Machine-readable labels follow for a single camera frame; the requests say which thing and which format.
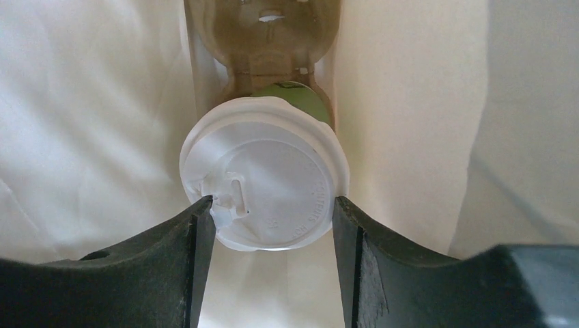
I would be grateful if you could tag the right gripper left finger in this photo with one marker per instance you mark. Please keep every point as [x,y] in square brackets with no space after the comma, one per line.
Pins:
[154,279]

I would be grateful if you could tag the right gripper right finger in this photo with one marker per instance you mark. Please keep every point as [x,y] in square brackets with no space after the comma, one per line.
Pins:
[387,280]

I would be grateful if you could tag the tan paper bag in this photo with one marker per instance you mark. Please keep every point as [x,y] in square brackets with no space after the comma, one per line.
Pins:
[458,119]

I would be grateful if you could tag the green paper cup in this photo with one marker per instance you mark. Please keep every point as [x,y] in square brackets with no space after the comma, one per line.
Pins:
[301,97]

